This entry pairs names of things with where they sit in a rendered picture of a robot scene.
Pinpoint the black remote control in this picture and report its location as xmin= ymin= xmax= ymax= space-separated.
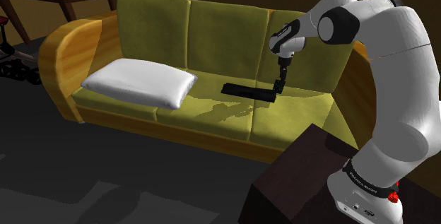
xmin=220 ymin=82 xmax=278 ymax=104

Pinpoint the white pillow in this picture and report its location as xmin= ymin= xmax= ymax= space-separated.
xmin=80 ymin=57 xmax=199 ymax=111

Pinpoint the yellow-green sofa with wooden frame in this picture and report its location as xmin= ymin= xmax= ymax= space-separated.
xmin=37 ymin=0 xmax=380 ymax=165

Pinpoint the dark robot stand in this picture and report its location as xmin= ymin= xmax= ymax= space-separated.
xmin=237 ymin=123 xmax=441 ymax=224

